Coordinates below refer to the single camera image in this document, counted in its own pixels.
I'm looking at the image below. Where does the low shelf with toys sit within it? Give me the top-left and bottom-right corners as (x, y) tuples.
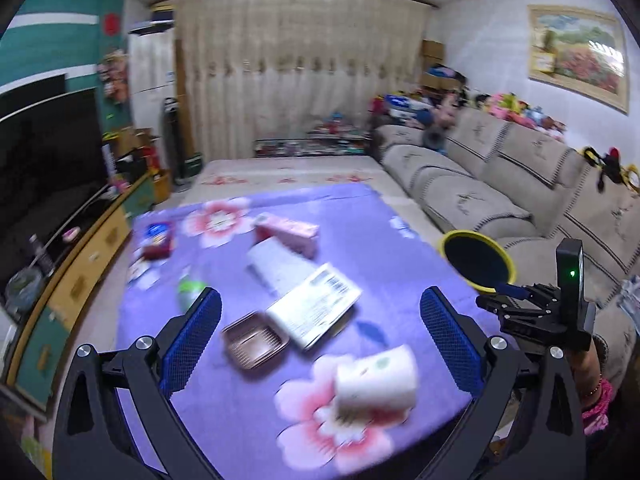
(254, 113), (371, 158)

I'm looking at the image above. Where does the beige curtain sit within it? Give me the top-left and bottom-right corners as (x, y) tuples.
(174, 0), (432, 160)

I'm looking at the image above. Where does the beige sectional sofa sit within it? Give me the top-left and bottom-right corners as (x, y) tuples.
(374, 106), (640, 391)

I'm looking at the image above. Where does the person right hand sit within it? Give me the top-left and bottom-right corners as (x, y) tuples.
(568, 340), (611, 412)

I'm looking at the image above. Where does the green white tube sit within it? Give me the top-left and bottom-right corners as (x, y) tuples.
(178, 276), (207, 312)

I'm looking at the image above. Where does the brown plastic tray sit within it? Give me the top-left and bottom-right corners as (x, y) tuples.
(221, 312), (290, 372)

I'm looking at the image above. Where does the black television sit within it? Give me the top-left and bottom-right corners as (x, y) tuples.
(1, 88), (107, 283)

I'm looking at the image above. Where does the red blue snack bag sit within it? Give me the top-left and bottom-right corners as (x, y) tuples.
(140, 222), (174, 261)

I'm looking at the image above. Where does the framed flower painting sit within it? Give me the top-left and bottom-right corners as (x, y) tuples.
(527, 4), (629, 114)

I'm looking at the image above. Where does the yellow rimmed trash bin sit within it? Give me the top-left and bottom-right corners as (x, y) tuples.
(438, 230), (516, 294)

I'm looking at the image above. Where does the pile of plush toys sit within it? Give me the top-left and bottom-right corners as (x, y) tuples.
(369, 64), (566, 141)

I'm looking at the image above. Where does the purple floral tablecloth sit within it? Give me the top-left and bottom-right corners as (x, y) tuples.
(117, 184), (498, 479)

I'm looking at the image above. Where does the white foam net sleeve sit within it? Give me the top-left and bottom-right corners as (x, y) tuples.
(334, 344), (420, 416)

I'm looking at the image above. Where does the white floral bed mat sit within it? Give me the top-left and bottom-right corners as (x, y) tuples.
(181, 156), (442, 246)

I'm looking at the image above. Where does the black tower fan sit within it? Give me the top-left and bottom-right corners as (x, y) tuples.
(163, 98), (186, 192)

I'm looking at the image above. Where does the yellow green tv cabinet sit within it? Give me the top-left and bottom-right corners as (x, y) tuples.
(1, 174), (155, 417)

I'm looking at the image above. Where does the black yellow plush toy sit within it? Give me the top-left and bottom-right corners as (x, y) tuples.
(580, 146), (639, 194)

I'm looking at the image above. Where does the white labelled box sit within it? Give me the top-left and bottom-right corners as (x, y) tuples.
(247, 237), (362, 351)

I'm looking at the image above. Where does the pink carton box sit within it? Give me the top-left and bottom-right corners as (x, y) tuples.
(253, 212), (320, 259)

